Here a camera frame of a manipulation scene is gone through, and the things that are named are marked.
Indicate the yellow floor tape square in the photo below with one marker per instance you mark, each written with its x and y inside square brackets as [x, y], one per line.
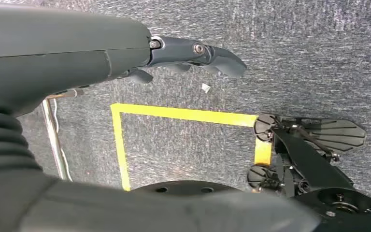
[179, 113]

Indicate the black robot leg with foot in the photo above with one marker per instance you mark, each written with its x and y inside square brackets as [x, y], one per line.
[310, 163]

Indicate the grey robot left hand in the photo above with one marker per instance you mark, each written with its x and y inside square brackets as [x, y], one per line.
[60, 48]

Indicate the black robot joint disc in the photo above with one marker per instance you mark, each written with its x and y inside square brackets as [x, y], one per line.
[185, 187]

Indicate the small white paper scrap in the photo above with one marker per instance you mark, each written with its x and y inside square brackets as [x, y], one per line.
[206, 87]

